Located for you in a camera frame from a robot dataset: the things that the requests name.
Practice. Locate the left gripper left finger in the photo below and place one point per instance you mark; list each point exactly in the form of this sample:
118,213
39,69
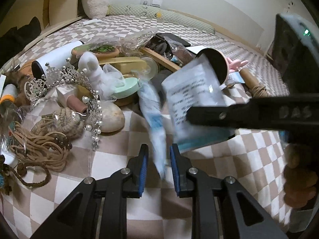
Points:
98,208

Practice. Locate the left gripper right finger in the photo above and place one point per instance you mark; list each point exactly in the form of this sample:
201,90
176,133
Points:
220,207

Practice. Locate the blue face mask packet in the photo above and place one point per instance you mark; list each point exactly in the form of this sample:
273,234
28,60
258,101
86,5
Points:
149,102

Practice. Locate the person right hand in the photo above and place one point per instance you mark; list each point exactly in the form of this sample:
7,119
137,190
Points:
301,175

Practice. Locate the cardboard tube with twine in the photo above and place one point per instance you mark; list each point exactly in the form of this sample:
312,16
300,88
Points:
256,89

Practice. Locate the pink bunny phone stand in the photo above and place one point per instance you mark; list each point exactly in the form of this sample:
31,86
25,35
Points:
236,64

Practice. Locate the round black mirror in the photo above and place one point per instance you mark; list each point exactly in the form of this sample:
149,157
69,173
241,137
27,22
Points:
218,62

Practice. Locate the grey headboard panel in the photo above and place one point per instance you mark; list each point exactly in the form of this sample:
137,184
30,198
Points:
220,13

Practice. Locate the beige smooth stone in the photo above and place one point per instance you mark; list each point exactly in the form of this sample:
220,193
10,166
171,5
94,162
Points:
113,117

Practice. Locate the green bolster pillow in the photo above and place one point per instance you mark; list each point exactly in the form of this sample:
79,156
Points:
159,14

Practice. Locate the black flat box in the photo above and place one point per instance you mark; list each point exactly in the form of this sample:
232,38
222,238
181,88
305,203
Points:
175,38

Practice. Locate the mint green round case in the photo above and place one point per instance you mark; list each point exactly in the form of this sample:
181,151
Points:
132,85

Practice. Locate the silver pearl tiara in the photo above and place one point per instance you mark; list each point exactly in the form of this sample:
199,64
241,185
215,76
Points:
73,90

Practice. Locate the white rabbit figurine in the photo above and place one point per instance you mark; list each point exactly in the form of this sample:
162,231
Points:
89,65

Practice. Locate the white cylinder tube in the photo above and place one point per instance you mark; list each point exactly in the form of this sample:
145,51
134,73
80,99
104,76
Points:
56,59

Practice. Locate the black clothing on shelf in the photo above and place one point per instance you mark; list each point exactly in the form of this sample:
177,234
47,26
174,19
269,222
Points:
15,40

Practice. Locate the wooden bedside shelf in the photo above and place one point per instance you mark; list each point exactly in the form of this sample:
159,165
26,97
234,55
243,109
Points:
52,15

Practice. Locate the wall power socket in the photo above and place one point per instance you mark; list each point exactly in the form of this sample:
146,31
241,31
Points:
153,3

